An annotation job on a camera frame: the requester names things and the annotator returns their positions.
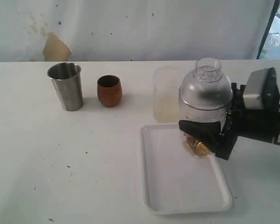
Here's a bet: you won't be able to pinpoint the stainless steel cup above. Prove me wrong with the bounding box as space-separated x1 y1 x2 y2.
47 62 84 111

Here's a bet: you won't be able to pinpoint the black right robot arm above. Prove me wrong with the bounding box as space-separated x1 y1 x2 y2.
178 83 280 160

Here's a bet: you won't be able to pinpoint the white backdrop sheet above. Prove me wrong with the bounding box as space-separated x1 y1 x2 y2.
0 0 274 62

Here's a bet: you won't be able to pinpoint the clear shaker body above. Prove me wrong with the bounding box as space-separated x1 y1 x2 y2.
178 105 227 158

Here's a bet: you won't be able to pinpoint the black window frame post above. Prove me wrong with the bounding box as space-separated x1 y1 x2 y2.
256 0 280 59

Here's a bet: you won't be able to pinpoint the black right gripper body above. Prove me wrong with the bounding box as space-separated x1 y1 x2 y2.
216 83 245 160

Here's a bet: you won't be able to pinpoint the white rectangular tray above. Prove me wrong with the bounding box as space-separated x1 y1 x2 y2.
140 124 232 215

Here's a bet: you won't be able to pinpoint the gold foil coins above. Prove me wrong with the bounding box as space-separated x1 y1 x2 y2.
182 133 211 158

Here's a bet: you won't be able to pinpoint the clear dome strainer lid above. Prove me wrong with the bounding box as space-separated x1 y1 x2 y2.
179 57 233 111

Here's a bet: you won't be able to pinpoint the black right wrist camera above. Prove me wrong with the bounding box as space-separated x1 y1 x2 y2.
243 67 280 110

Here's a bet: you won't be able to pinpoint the translucent plastic container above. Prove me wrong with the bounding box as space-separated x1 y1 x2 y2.
153 66 186 123

